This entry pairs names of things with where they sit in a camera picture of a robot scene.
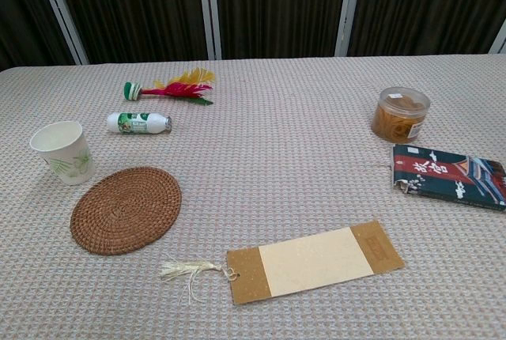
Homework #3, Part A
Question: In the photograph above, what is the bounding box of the white paper cup green print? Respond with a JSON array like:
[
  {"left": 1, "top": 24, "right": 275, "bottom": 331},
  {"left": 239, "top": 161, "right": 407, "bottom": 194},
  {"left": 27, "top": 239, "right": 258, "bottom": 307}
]
[{"left": 30, "top": 120, "right": 96, "bottom": 187}]

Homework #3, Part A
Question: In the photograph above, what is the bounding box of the beige woven tablecloth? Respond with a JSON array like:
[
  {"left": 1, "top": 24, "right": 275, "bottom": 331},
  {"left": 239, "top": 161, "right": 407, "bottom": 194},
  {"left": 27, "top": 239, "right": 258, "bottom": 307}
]
[{"left": 0, "top": 53, "right": 506, "bottom": 340}]

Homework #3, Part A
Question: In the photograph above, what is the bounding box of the round brown woven rattan coaster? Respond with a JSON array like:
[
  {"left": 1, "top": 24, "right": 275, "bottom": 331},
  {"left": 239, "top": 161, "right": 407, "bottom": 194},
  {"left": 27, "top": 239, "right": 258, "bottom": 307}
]
[{"left": 70, "top": 166, "right": 183, "bottom": 256}]

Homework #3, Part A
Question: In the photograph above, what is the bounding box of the colourful feather shuttlecock green base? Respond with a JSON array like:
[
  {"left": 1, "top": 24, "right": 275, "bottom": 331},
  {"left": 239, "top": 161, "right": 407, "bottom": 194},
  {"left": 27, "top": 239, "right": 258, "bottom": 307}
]
[{"left": 123, "top": 70, "right": 217, "bottom": 106}]

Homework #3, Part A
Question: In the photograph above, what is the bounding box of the small white green-label drink bottle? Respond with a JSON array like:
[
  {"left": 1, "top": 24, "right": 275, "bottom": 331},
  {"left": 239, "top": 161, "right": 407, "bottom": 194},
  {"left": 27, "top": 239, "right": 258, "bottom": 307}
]
[{"left": 106, "top": 111, "right": 173, "bottom": 134}]

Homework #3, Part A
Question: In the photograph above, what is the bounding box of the brown cream bookmark with tassel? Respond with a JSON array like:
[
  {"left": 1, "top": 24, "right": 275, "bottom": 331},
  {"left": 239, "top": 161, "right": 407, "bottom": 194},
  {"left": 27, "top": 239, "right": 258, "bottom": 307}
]
[{"left": 159, "top": 219, "right": 406, "bottom": 305}]

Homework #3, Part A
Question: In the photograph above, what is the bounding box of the dark pleated screen panel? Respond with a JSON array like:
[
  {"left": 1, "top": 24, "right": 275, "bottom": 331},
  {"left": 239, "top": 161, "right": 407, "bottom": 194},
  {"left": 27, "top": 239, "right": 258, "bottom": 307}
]
[
  {"left": 213, "top": 0, "right": 351, "bottom": 60},
  {"left": 49, "top": 0, "right": 211, "bottom": 66},
  {"left": 348, "top": 0, "right": 506, "bottom": 57},
  {"left": 0, "top": 0, "right": 77, "bottom": 73}
]

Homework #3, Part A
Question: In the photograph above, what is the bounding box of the clear jar of rubber bands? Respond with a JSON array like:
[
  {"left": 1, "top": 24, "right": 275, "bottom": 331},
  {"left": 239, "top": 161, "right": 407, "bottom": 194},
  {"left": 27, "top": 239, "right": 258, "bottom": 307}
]
[{"left": 370, "top": 86, "right": 432, "bottom": 144}]

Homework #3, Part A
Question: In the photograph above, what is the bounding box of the dark blue printed card box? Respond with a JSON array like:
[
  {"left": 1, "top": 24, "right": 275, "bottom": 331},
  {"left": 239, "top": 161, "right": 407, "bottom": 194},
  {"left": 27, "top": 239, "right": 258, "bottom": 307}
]
[{"left": 391, "top": 143, "right": 506, "bottom": 212}]

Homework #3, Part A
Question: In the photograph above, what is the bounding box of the white screen frame post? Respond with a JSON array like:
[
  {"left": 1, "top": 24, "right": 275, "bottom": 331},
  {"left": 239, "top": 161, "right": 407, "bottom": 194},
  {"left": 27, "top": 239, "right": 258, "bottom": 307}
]
[
  {"left": 36, "top": 0, "right": 89, "bottom": 66},
  {"left": 196, "top": 0, "right": 223, "bottom": 61},
  {"left": 489, "top": 19, "right": 506, "bottom": 55},
  {"left": 334, "top": 0, "right": 365, "bottom": 58}
]

